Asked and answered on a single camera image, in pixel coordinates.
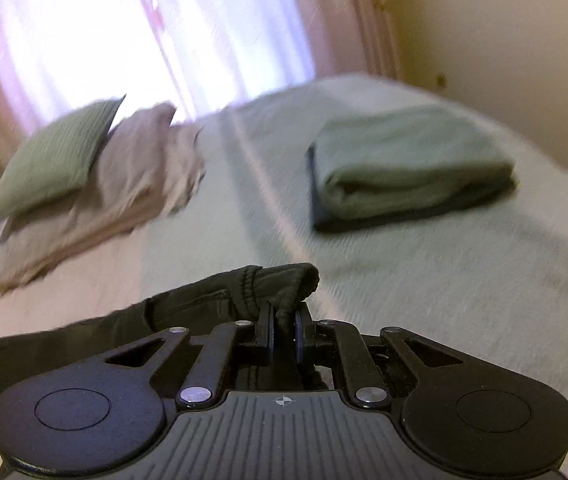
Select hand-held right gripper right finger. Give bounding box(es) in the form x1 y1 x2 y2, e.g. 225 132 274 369
293 304 466 409

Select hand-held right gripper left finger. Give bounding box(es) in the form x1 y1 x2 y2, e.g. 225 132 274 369
105 304 277 409

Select black pants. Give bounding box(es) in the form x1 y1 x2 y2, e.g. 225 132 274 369
0 262 321 431

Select green folded cloth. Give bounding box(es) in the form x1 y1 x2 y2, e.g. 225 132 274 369
308 105 517 220

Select beige pillow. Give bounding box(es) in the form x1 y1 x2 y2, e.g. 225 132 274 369
0 101 207 295

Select green pillow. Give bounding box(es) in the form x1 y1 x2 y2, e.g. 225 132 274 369
0 94 128 221

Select pink curtain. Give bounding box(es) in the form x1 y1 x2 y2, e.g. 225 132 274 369
0 0 401 166

